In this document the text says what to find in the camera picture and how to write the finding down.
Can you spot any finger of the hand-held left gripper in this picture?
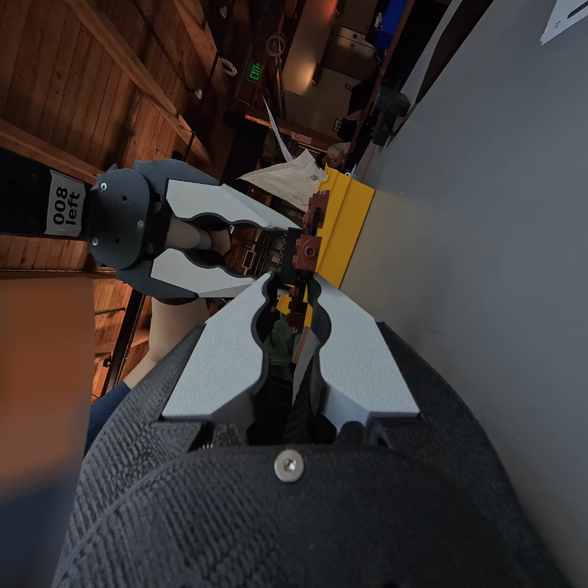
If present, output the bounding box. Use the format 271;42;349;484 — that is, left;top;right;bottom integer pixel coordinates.
148;248;260;298
163;179;303;232

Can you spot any person's dark blue clothing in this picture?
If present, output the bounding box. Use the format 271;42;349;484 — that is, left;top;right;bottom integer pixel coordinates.
85;381;132;453

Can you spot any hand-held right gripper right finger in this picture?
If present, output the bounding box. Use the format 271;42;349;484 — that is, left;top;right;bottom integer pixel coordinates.
307;275;421;428

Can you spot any black bulky device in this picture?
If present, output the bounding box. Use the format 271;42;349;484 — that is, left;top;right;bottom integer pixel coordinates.
370;87;412;148

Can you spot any brown and dark brick model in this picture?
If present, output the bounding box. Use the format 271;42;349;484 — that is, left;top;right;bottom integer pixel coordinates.
281;189;332;330

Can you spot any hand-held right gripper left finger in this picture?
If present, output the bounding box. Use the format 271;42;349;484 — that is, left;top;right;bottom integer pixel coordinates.
162;272;276;422

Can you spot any white paper strip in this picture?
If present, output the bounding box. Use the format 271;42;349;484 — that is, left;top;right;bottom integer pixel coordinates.
262;94;296;162

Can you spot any grey desk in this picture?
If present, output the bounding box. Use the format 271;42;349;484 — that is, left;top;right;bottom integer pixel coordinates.
294;0;588;588

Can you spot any blue plastic crate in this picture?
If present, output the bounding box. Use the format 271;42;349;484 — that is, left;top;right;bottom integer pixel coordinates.
374;0;408;47

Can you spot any grey side table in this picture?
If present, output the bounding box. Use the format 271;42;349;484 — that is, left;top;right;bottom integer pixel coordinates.
401;0;494;108

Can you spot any yellow plastic bin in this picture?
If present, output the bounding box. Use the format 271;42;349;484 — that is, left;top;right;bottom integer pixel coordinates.
277;165;376;330

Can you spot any person's left hand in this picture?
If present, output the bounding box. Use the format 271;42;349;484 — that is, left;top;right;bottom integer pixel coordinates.
202;227;231;254

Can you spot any white paper bag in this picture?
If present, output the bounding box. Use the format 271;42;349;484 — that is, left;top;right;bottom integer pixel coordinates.
238;148;328;209

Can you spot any black box with white label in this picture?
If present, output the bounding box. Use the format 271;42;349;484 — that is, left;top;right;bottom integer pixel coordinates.
334;117;369;139

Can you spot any person's left forearm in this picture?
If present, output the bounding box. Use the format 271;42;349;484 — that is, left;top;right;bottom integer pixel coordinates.
123;298;213;389

